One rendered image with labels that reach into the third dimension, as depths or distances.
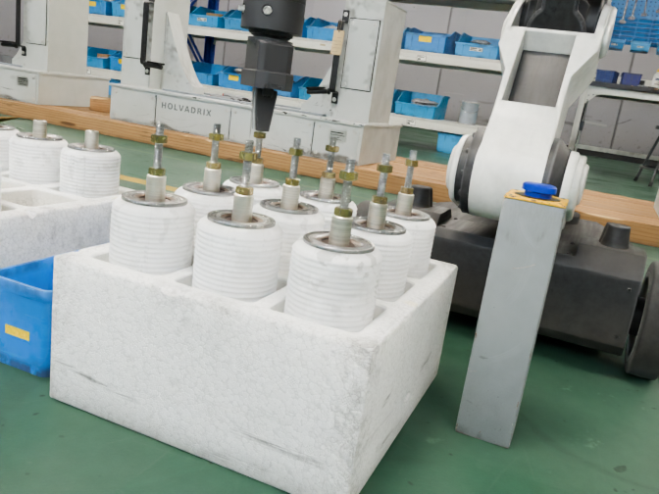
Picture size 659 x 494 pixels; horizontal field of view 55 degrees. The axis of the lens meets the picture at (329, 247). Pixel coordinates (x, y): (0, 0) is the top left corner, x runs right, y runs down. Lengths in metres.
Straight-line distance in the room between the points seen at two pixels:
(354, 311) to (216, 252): 0.16
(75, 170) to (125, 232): 0.39
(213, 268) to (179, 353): 0.10
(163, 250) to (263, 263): 0.12
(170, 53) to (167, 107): 0.34
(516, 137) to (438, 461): 0.50
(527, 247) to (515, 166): 0.24
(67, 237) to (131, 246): 0.30
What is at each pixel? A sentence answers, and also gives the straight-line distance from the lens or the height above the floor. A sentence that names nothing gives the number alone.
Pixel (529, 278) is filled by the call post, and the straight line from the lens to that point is 0.78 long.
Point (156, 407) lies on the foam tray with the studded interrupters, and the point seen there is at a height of 0.04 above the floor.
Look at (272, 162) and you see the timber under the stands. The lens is 2.96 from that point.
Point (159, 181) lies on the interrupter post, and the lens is 0.75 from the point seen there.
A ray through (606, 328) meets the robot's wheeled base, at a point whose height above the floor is 0.09.
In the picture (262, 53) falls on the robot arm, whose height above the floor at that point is 0.44.
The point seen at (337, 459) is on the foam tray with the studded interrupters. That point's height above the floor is 0.06.
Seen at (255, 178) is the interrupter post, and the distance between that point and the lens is 0.95.
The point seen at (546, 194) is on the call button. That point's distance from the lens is 0.79.
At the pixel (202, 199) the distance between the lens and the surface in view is 0.82.
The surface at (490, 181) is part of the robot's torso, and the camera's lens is 0.99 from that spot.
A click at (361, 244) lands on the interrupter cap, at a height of 0.25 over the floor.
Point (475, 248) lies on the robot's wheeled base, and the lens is 1.13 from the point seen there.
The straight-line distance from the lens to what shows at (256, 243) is 0.67.
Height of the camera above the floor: 0.41
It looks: 14 degrees down
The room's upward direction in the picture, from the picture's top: 8 degrees clockwise
